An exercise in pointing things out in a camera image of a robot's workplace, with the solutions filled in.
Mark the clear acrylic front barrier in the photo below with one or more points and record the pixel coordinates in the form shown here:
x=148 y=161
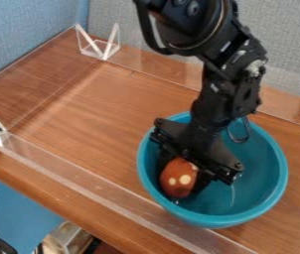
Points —
x=124 y=218

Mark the brown toy mushroom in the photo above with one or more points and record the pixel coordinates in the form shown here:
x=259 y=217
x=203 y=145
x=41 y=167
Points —
x=179 y=178

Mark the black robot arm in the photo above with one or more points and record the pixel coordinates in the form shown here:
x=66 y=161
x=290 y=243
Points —
x=203 y=29

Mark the clear acrylic barrier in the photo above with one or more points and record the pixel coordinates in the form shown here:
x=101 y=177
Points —
x=124 y=218
x=280 y=102

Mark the grey box under table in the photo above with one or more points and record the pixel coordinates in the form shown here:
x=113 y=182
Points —
x=68 y=239

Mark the blue plastic bowl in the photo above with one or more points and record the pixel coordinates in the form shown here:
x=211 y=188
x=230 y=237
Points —
x=224 y=205

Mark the clear acrylic corner bracket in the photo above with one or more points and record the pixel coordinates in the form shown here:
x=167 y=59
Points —
x=94 y=47

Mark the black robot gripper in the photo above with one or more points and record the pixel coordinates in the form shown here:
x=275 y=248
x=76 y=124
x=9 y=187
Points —
x=199 y=143

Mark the clear acrylic back barrier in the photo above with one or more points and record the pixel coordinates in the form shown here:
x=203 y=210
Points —
x=280 y=102

